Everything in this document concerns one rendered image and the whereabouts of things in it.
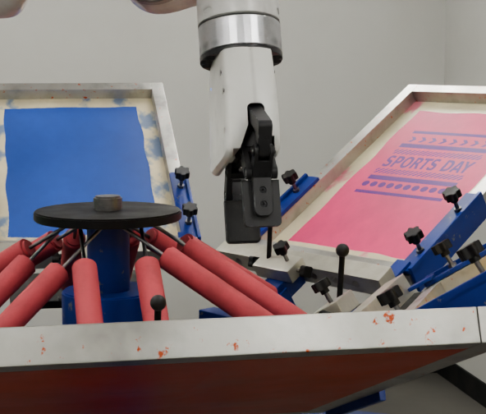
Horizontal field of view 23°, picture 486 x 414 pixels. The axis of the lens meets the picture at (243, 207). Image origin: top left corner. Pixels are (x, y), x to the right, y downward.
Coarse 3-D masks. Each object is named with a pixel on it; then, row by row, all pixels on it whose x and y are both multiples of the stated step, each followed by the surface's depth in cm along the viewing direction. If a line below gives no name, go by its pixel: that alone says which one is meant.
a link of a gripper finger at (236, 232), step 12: (240, 192) 111; (228, 204) 110; (240, 204) 110; (228, 216) 110; (240, 216) 110; (228, 228) 109; (240, 228) 110; (252, 228) 110; (228, 240) 109; (240, 240) 109; (252, 240) 110
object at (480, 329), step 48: (0, 336) 112; (48, 336) 113; (96, 336) 114; (144, 336) 115; (192, 336) 116; (240, 336) 116; (288, 336) 117; (336, 336) 118; (384, 336) 119; (432, 336) 120; (480, 336) 121; (384, 384) 157
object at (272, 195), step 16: (256, 144) 100; (272, 144) 100; (256, 160) 100; (272, 160) 100; (256, 176) 101; (256, 192) 100; (272, 192) 101; (256, 208) 100; (272, 208) 100; (256, 224) 101; (272, 224) 101
